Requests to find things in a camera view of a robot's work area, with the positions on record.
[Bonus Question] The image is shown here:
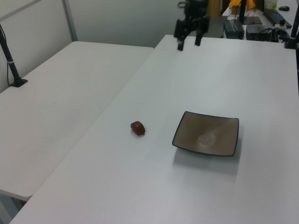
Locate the square brown ceramic plate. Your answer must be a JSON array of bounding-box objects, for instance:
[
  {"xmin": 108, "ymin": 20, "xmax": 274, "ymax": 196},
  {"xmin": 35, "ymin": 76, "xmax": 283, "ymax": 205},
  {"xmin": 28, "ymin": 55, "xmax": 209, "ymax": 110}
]
[{"xmin": 172, "ymin": 111, "xmax": 240, "ymax": 157}]

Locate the grey metal partition post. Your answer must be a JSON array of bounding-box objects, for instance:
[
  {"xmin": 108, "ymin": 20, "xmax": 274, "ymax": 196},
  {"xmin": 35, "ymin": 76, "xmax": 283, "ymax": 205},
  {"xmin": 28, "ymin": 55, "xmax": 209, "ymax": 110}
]
[{"xmin": 62, "ymin": 0, "xmax": 78, "ymax": 43}]

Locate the small reddish-brown round food item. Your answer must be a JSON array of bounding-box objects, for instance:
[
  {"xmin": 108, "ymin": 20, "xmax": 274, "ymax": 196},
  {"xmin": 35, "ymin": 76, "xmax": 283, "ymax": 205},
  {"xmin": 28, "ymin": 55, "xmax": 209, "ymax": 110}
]
[{"xmin": 130, "ymin": 120, "xmax": 146, "ymax": 136}]

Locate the black cable bundle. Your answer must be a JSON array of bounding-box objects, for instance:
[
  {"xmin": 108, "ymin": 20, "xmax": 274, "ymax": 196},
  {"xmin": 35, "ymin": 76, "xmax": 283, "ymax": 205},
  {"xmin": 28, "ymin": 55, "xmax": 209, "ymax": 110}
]
[{"xmin": 265, "ymin": 27, "xmax": 292, "ymax": 43}]

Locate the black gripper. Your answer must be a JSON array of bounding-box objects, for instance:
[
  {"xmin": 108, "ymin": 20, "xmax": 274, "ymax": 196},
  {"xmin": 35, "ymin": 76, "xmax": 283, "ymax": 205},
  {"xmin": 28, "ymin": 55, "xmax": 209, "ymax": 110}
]
[{"xmin": 174, "ymin": 15, "xmax": 210, "ymax": 51}]

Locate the black power adapter box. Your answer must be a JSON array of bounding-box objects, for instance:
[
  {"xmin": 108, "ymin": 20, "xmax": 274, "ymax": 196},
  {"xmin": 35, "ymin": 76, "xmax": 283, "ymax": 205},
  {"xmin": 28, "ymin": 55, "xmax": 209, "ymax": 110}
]
[{"xmin": 223, "ymin": 19, "xmax": 245, "ymax": 39}]

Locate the thin black stand cable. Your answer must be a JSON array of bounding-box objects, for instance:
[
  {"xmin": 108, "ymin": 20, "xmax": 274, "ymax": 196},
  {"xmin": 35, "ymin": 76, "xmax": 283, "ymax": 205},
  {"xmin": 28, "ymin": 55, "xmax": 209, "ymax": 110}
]
[{"xmin": 0, "ymin": 23, "xmax": 12, "ymax": 86}]

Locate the black monitor stand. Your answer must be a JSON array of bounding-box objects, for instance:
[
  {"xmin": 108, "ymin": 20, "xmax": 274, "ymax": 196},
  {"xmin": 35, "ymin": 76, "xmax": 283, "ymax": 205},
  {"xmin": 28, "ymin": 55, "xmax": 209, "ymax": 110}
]
[{"xmin": 237, "ymin": 0, "xmax": 263, "ymax": 25}]

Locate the black keyboard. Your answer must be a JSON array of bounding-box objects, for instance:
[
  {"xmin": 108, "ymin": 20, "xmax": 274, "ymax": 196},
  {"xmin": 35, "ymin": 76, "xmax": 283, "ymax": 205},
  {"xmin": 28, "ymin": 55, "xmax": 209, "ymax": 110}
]
[{"xmin": 264, "ymin": 8, "xmax": 293, "ymax": 27}]

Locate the wooden post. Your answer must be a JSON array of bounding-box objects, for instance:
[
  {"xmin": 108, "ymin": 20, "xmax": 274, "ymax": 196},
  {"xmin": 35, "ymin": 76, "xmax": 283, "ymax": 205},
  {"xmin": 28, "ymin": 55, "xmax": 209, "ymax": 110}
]
[{"xmin": 208, "ymin": 0, "xmax": 221, "ymax": 17}]

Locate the small black electronics box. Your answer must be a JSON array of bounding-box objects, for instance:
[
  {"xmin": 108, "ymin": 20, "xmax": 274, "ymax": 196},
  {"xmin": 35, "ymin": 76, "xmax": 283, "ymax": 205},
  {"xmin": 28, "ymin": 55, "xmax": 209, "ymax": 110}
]
[{"xmin": 246, "ymin": 24, "xmax": 267, "ymax": 41}]

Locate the black camera stand pole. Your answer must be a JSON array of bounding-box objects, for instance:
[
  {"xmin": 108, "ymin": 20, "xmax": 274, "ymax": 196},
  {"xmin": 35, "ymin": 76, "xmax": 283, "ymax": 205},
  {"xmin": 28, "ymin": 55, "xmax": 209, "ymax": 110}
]
[{"xmin": 0, "ymin": 23, "xmax": 28, "ymax": 88}]

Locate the yellow object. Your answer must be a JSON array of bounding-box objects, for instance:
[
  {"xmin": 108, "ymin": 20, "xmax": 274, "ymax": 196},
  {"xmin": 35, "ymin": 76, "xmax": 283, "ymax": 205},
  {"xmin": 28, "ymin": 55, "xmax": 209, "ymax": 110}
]
[{"xmin": 229, "ymin": 0, "xmax": 256, "ymax": 10}]

